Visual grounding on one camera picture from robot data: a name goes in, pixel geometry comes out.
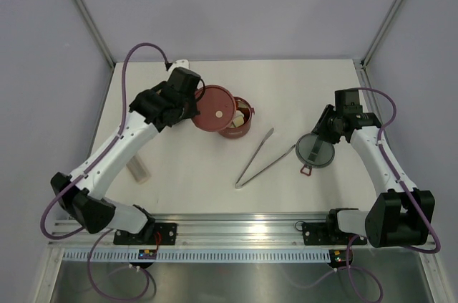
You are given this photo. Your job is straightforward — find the grey transparent lid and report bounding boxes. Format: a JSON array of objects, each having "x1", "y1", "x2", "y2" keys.
[{"x1": 295, "y1": 133, "x2": 335, "y2": 176}]

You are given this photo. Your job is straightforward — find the red round lid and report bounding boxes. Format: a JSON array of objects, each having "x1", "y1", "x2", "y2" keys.
[{"x1": 192, "y1": 85, "x2": 236, "y2": 132}]

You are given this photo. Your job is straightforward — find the red steel lunch box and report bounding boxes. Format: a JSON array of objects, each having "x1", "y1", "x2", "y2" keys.
[{"x1": 218, "y1": 97, "x2": 255, "y2": 139}]

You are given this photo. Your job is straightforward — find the metal food tongs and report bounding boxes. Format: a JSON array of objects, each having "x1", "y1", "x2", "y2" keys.
[{"x1": 233, "y1": 128, "x2": 296, "y2": 190}]

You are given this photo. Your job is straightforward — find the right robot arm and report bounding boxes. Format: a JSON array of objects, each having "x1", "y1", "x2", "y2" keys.
[{"x1": 312, "y1": 87, "x2": 440, "y2": 252}]

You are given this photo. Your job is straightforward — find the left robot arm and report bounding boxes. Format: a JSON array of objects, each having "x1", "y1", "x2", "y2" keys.
[{"x1": 51, "y1": 67, "x2": 202, "y2": 244}]

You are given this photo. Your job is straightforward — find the clear plastic cutlery case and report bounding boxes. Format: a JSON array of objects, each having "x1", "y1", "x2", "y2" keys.
[{"x1": 126, "y1": 154, "x2": 150, "y2": 184}]

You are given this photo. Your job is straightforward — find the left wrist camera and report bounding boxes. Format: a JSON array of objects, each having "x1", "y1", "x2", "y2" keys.
[{"x1": 165, "y1": 59, "x2": 190, "y2": 72}]

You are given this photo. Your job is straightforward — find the right side aluminium rail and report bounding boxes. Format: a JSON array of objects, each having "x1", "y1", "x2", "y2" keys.
[{"x1": 353, "y1": 59, "x2": 414, "y2": 218}]

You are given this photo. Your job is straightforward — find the aluminium rail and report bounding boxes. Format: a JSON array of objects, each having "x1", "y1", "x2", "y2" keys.
[
  {"x1": 353, "y1": 59, "x2": 414, "y2": 218},
  {"x1": 45, "y1": 213, "x2": 349, "y2": 251}
]

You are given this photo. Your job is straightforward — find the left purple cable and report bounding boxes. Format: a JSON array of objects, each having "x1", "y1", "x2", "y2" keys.
[{"x1": 39, "y1": 42, "x2": 171, "y2": 297}]

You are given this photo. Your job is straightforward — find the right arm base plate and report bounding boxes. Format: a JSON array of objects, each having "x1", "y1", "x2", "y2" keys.
[{"x1": 294, "y1": 221, "x2": 354, "y2": 246}]

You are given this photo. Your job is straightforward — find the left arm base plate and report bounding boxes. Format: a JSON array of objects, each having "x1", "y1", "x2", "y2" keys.
[{"x1": 113, "y1": 222, "x2": 177, "y2": 246}]

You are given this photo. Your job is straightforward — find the left frame post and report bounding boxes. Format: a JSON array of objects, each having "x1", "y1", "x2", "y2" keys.
[{"x1": 71, "y1": 0, "x2": 116, "y2": 72}]

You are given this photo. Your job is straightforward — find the frame post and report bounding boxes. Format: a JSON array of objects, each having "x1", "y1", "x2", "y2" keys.
[
  {"x1": 71, "y1": 0, "x2": 116, "y2": 72},
  {"x1": 361, "y1": 0, "x2": 406, "y2": 69}
]

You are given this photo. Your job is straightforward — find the aluminium front rail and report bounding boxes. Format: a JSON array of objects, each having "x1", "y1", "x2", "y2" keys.
[{"x1": 45, "y1": 213, "x2": 349, "y2": 251}]

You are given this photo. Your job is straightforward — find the slotted white cable duct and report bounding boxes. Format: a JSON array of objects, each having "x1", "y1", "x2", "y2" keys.
[{"x1": 63, "y1": 249, "x2": 331, "y2": 264}]

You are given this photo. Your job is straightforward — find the right frame post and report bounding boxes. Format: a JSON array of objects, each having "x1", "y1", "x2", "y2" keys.
[{"x1": 361, "y1": 0, "x2": 406, "y2": 69}]

